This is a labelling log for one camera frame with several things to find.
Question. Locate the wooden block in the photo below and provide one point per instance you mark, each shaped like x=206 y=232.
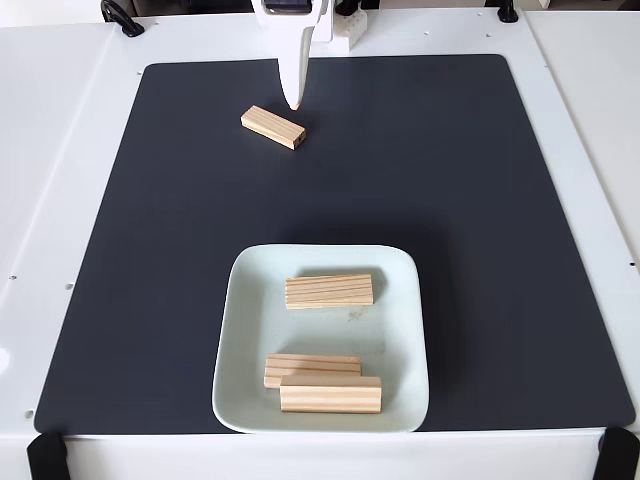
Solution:
x=300 y=365
x=272 y=126
x=330 y=292
x=330 y=395

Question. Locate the pale square plate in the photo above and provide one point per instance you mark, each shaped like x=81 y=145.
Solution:
x=240 y=325

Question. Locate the black table clamp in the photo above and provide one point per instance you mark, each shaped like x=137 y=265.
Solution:
x=125 y=25
x=507 y=14

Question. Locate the dark grey table mat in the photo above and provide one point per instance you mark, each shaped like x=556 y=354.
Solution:
x=150 y=300

